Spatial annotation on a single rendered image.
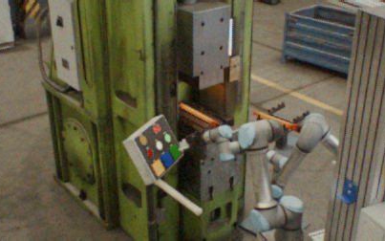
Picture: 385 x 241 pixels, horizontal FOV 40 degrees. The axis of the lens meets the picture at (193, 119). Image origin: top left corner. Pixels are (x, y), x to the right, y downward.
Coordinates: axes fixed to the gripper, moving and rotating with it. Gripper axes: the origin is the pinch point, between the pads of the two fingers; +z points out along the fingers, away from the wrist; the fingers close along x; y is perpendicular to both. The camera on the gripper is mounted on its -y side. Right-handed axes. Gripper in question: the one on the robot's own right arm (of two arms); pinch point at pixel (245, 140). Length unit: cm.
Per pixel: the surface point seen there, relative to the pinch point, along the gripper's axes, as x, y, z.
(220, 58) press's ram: 4, -43, 31
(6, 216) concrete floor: -108, 100, 157
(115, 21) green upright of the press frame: -40, -64, 82
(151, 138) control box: -59, -14, 17
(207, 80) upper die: -5.7, -31.1, 30.7
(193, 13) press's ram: -17, -76, 31
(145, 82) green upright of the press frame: -43, -35, 45
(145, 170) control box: -70, -2, 7
